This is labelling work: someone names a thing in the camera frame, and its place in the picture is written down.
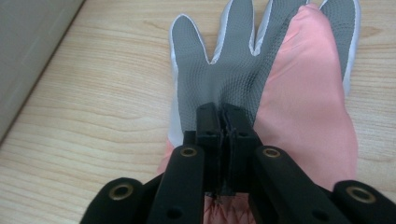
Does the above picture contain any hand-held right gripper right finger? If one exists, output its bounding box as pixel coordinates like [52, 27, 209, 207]
[220, 102, 263, 194]

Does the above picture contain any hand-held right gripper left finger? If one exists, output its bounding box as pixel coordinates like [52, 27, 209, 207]
[182, 102, 224, 196]

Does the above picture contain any pink winter glove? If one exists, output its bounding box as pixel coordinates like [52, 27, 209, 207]
[156, 0, 362, 224]

